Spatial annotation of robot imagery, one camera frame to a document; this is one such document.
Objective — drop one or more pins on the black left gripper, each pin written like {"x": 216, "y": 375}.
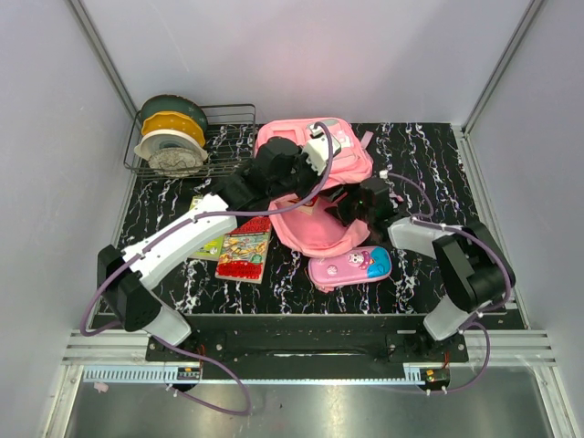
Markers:
{"x": 314, "y": 177}

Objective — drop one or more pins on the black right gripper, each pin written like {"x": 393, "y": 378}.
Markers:
{"x": 340, "y": 211}

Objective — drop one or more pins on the red white book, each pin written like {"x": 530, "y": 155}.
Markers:
{"x": 319, "y": 202}

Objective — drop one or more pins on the pink student backpack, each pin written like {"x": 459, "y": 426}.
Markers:
{"x": 313, "y": 231}

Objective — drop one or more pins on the red treehouse book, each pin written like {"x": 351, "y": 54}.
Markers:
{"x": 244, "y": 251}

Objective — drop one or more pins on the green book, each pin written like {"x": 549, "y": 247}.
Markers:
{"x": 210, "y": 251}

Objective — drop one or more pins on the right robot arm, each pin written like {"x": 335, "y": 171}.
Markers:
{"x": 476, "y": 276}

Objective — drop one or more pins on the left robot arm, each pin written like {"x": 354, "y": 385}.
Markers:
{"x": 127, "y": 277}

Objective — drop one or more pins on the pink cat pencil case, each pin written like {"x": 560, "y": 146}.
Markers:
{"x": 361, "y": 265}

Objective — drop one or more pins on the speckled grey plate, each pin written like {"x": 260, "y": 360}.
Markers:
{"x": 176, "y": 162}

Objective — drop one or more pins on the white plate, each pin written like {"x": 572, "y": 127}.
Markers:
{"x": 165, "y": 139}

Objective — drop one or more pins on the yellow plate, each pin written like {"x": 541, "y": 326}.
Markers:
{"x": 173, "y": 120}

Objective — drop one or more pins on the dark green plate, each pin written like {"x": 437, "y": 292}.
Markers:
{"x": 174, "y": 103}

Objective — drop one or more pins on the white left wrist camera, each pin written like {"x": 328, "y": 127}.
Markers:
{"x": 317, "y": 149}

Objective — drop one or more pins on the wire dish rack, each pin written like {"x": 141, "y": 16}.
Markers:
{"x": 230, "y": 141}

